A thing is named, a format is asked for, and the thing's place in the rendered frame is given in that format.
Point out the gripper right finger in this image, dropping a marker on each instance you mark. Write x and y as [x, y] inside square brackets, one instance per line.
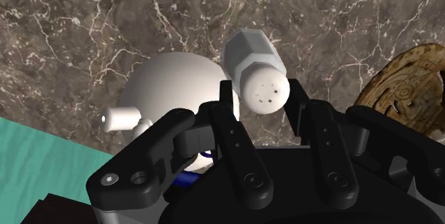
[330, 153]

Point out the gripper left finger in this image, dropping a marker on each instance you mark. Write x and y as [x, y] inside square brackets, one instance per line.
[240, 153]

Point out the white salt shaker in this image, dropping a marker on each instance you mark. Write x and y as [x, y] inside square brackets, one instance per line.
[253, 59]

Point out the tan carved round disc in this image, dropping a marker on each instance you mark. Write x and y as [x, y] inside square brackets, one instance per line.
[403, 91]

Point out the white round figure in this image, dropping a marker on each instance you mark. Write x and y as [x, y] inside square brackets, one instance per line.
[174, 80]

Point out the dark brown block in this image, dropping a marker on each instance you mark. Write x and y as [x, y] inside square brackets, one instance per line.
[55, 211]

